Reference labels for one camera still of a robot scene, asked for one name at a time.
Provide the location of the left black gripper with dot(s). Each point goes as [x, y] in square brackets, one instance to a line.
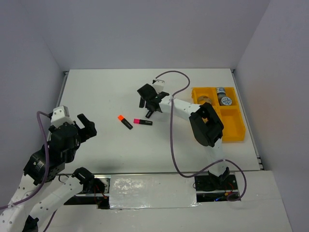
[90, 130]

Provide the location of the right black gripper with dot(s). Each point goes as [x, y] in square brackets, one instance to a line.
[142, 103]

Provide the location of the blue highlighter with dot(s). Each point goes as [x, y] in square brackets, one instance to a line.
[149, 114]

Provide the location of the pink highlighter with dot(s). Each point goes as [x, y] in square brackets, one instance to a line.
[142, 122]

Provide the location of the clear tape roll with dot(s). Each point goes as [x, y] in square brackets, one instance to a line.
[204, 99]

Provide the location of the blue paint jar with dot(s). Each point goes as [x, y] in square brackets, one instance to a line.
[225, 101]
[220, 91]

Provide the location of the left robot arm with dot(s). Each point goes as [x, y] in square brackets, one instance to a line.
[27, 211]

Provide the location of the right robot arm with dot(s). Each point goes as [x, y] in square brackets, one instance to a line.
[205, 123]

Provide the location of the orange highlighter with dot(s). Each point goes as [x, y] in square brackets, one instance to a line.
[125, 122]

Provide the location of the yellow compartment bin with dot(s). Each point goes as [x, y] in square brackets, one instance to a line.
[234, 128]

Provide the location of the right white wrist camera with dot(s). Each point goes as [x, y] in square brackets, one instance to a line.
[158, 84]

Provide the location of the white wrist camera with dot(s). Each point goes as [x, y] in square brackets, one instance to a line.
[158, 84]
[60, 116]

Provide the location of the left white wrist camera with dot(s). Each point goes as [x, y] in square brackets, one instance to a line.
[60, 116]

